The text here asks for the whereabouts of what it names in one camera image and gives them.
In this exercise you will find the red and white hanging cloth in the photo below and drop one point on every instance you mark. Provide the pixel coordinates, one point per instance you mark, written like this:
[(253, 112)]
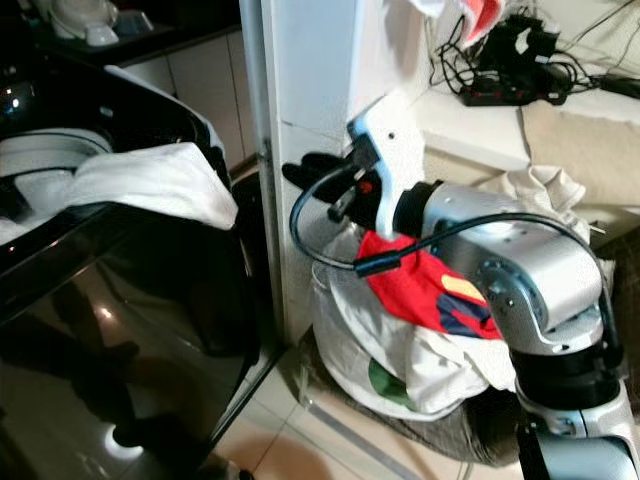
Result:
[(480, 15)]

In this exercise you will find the red garment with yellow print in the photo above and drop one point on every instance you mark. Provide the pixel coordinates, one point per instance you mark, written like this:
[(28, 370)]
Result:
[(410, 290)]

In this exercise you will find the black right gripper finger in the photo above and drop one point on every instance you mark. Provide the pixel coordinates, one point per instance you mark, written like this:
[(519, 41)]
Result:
[(315, 185), (330, 164)]

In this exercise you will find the green garment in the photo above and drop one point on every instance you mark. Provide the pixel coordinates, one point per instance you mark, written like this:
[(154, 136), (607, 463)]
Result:
[(385, 385)]

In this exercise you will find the white round appliance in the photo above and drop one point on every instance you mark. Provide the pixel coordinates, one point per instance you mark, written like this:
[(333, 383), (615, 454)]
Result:
[(80, 20)]

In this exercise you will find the dark counter top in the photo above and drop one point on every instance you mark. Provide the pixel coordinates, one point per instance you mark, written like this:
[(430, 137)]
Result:
[(190, 25)]

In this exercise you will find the black power strip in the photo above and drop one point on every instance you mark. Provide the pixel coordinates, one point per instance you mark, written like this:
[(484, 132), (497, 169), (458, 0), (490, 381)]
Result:
[(510, 93)]

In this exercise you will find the grey laundry basket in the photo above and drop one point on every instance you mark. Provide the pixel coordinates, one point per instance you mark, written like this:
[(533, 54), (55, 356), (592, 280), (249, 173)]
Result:
[(460, 440)]

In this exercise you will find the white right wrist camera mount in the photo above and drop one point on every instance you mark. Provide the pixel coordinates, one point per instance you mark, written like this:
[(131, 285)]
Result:
[(392, 140)]

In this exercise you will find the white towel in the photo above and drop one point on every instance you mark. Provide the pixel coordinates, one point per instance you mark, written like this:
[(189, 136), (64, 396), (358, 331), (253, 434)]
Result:
[(160, 185)]

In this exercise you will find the black plug adapters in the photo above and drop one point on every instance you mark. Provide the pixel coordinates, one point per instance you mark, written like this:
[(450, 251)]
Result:
[(525, 48)]

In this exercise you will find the white crumpled garment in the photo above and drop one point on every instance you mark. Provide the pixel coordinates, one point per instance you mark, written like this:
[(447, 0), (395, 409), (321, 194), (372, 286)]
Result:
[(360, 330)]

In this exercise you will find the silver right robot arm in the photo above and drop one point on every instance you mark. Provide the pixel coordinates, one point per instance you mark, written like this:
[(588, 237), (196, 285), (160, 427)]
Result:
[(530, 270)]

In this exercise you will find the cream crumpled cloth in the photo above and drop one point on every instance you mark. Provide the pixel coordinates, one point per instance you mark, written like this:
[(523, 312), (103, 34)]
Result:
[(545, 190)]

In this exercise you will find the black washing machine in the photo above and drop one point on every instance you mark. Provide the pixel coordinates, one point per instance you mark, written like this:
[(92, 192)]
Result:
[(140, 340)]

